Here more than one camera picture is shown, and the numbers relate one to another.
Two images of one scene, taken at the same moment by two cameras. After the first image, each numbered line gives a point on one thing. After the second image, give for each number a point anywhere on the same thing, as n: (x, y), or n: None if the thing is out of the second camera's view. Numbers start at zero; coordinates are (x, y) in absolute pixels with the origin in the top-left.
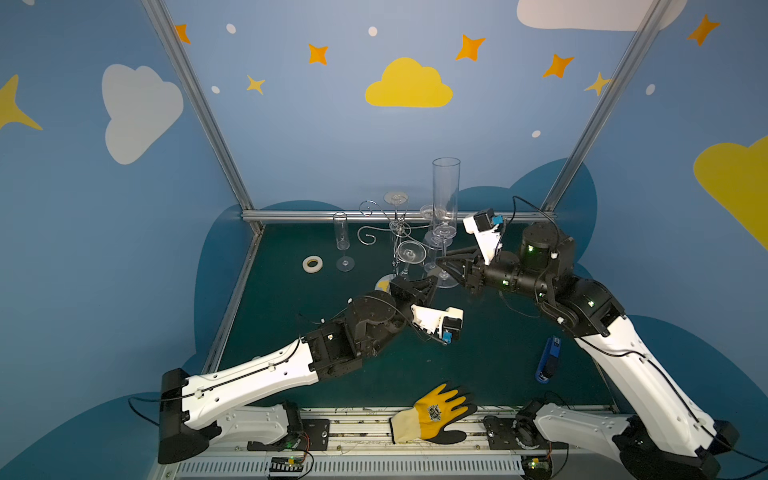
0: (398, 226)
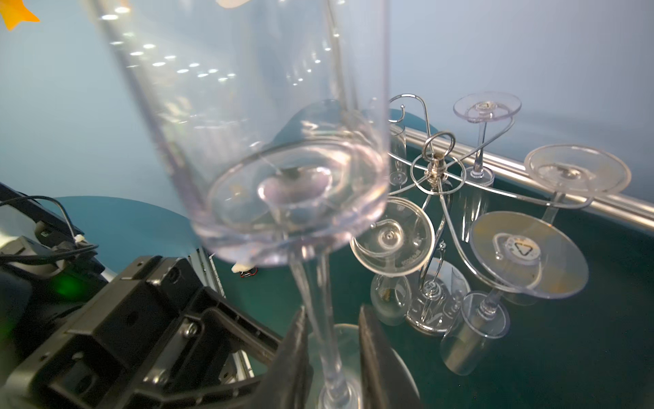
0: (424, 164)
